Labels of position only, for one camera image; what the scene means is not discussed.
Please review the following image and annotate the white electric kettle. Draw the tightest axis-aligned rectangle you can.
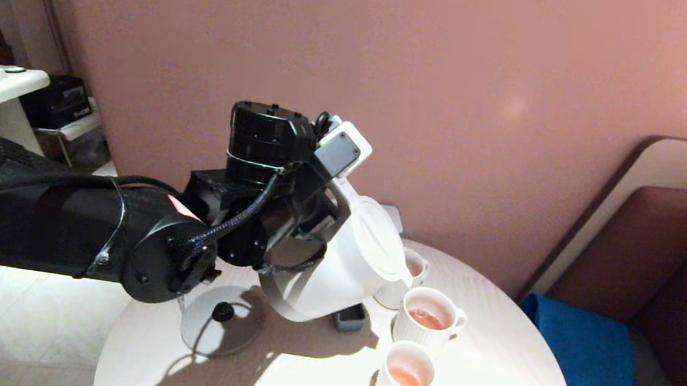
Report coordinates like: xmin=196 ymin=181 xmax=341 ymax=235
xmin=253 ymin=171 xmax=426 ymax=336

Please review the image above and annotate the grey-blue tissue box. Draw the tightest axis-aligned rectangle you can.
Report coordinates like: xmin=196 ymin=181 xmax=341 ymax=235
xmin=378 ymin=203 xmax=409 ymax=237

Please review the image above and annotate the blue rectangular tray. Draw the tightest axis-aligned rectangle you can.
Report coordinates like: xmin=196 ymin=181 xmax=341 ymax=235
xmin=333 ymin=301 xmax=370 ymax=335

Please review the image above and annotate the white ribbed mug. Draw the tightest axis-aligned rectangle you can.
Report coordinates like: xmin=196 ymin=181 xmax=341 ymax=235
xmin=389 ymin=284 xmax=470 ymax=363
xmin=372 ymin=245 xmax=433 ymax=314

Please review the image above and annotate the grey round kettle base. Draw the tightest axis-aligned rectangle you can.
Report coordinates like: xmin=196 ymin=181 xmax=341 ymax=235
xmin=176 ymin=279 xmax=267 ymax=363

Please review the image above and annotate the metal folding rack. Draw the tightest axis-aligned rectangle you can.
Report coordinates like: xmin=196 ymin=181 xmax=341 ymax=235
xmin=29 ymin=93 xmax=119 ymax=178

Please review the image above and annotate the black box appliance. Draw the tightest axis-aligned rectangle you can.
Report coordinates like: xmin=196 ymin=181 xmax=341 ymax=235
xmin=18 ymin=70 xmax=98 ymax=136

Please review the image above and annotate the blue fabric bag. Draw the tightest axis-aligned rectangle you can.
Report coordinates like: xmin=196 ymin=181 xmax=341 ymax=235
xmin=510 ymin=292 xmax=643 ymax=386

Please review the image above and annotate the white leaning board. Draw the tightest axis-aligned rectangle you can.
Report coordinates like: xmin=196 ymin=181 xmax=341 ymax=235
xmin=517 ymin=121 xmax=687 ymax=320

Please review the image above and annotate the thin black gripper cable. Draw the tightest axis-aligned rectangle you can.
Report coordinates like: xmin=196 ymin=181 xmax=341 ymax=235
xmin=187 ymin=159 xmax=336 ymax=283

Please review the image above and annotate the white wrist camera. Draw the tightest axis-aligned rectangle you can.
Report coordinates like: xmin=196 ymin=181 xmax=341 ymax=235
xmin=310 ymin=113 xmax=376 ymax=184

